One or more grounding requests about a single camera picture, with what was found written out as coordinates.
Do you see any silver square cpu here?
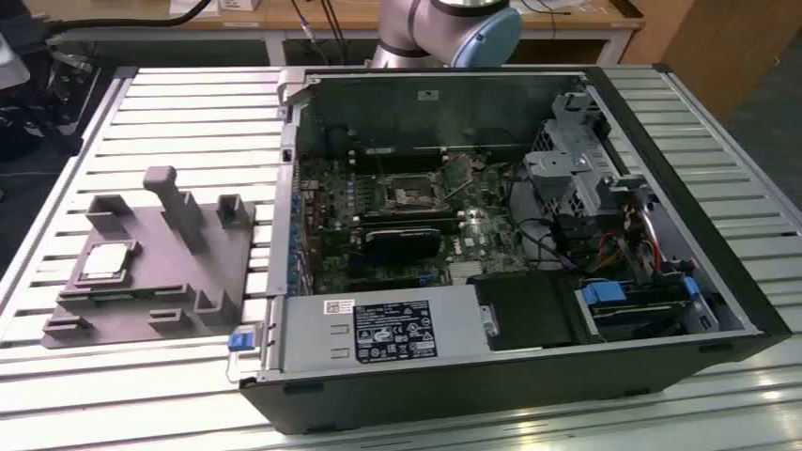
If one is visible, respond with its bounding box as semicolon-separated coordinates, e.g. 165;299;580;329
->
77;242;136;282

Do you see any black ram slot row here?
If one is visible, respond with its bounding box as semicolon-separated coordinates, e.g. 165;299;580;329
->
349;145;442;174

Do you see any cpu socket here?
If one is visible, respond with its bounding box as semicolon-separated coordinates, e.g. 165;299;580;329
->
380;174;449;212

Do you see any grey plastic parts rack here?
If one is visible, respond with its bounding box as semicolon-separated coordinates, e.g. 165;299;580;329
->
39;164;257;349

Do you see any black ram stick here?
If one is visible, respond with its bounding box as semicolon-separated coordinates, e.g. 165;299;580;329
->
361;216;463;231
360;210;463;222

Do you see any black graphics card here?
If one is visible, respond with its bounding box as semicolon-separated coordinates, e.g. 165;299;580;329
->
360;227;442;264

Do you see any grey power supply unit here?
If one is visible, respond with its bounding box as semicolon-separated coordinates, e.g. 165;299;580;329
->
277;284;496;372

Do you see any thin metal locking lever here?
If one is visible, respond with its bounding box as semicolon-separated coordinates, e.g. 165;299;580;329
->
441;176;487;203

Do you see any green motherboard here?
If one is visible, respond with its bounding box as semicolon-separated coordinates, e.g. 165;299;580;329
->
293;157;545;295

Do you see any grey metal disk bay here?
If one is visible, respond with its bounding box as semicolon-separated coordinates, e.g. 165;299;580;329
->
523;91;647;222

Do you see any wooden desk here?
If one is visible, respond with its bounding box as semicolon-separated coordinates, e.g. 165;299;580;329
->
0;0;647;67

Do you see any black open pc case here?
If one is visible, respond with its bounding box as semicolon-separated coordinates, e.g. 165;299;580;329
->
236;63;791;436

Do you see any hard disk in blue carrier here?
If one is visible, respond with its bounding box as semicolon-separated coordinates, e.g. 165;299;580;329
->
575;280;719;342

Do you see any brown wooden cabinet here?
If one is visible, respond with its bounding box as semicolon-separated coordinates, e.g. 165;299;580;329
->
616;0;802;123

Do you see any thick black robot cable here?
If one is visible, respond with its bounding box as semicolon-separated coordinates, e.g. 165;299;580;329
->
35;0;214;32

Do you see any thin black hanging cable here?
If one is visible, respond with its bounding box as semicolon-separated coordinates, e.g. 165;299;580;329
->
316;0;352;67

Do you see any black wire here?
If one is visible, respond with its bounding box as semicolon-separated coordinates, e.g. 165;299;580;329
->
509;163;584;273

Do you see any yellow red wire bundle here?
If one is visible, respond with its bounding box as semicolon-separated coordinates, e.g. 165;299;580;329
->
593;201;665;278

